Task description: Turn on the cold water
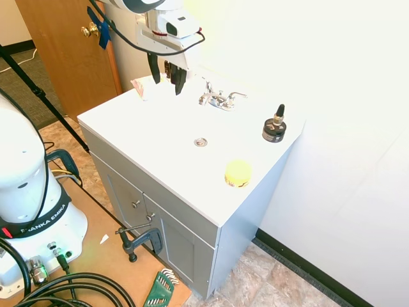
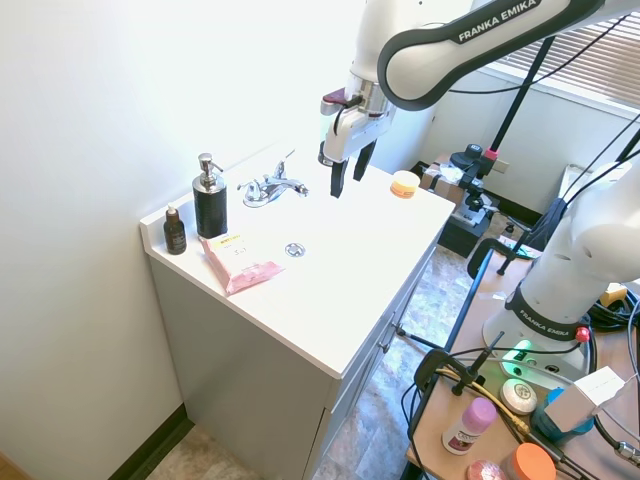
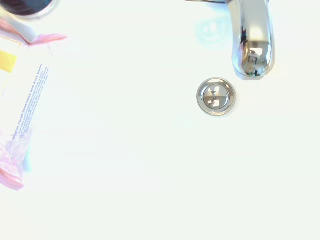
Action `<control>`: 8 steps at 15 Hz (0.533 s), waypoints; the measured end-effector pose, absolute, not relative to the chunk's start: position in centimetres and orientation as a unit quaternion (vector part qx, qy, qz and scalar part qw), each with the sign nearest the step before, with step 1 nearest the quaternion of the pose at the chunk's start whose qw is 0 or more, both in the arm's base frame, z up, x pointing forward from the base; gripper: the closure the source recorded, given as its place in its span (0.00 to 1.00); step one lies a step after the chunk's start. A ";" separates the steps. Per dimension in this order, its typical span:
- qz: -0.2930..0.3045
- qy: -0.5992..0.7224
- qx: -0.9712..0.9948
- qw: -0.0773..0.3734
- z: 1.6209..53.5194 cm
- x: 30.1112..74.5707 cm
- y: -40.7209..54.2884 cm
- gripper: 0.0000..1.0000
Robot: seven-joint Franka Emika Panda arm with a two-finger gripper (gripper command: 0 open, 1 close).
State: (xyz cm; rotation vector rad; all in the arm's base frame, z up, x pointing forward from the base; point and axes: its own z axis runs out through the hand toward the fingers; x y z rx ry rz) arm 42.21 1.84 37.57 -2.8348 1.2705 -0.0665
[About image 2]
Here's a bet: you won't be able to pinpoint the black C-clamp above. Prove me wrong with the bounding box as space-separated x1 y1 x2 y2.
414 331 505 399
466 238 544 282

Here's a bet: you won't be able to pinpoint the window blinds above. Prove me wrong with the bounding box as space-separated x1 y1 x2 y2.
482 10 640 120

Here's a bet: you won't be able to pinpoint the round white soap tin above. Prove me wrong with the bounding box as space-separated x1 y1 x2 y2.
500 378 539 416

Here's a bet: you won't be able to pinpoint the small brown dropper bottle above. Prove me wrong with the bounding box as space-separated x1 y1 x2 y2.
163 202 188 256

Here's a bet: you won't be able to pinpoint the black chrome soap dispenser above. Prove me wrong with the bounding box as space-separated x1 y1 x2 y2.
192 153 229 240

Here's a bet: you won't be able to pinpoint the orange round lid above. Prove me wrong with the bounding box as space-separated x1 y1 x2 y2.
511 442 557 480

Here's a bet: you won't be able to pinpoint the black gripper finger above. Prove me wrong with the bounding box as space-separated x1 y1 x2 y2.
352 139 378 183
328 158 350 200

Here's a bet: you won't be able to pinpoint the white vanity sink cabinet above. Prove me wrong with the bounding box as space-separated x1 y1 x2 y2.
139 138 457 480

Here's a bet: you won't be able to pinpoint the yellow cable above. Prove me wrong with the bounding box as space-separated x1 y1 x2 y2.
433 367 531 441

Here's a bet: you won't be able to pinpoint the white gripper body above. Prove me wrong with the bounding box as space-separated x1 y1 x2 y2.
317 103 394 167

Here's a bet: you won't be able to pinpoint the orange white cream jar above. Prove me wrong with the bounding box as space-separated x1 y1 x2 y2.
389 170 422 200

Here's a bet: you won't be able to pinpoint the chrome two-handle faucet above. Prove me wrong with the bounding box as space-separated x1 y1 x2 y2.
236 148 311 209

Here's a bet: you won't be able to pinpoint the brown cardboard box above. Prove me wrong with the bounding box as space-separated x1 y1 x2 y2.
417 153 476 202

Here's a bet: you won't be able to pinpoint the pink wipes packet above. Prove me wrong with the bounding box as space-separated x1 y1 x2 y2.
200 231 286 299

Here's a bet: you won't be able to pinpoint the black camera tripod stand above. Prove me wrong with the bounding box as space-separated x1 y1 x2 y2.
448 37 554 261

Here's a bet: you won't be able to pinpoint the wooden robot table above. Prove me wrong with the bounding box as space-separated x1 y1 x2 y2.
405 248 640 480

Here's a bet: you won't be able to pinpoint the black cable bundle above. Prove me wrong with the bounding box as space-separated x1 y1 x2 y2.
584 292 640 334

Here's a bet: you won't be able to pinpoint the dark blue cloth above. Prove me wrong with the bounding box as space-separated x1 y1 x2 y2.
528 197 571 253

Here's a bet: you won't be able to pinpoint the dark red wrist camera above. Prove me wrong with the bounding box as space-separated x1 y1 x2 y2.
320 87 362 117

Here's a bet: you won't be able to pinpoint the pink round soap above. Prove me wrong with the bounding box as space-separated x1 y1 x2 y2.
465 457 507 480

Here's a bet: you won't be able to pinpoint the teal blue cup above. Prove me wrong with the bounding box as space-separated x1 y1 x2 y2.
530 388 596 444

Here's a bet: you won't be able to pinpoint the pink cap deodorant stick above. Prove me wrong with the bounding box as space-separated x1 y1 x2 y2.
441 397 498 456

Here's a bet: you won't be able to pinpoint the white cardboard box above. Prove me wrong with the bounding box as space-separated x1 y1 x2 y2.
542 365 627 429

